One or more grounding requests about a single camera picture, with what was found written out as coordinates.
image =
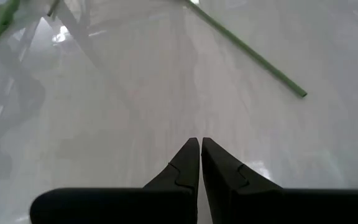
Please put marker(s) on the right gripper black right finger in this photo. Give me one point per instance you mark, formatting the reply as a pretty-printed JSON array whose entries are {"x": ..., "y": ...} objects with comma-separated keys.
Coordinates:
[{"x": 259, "y": 205}]

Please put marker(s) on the black tulip with green stem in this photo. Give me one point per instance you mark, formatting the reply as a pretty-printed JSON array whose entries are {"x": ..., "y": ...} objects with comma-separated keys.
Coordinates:
[{"x": 244, "y": 48}]

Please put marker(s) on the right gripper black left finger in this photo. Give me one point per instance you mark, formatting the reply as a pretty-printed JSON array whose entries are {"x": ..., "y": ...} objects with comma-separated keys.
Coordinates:
[{"x": 154, "y": 205}]

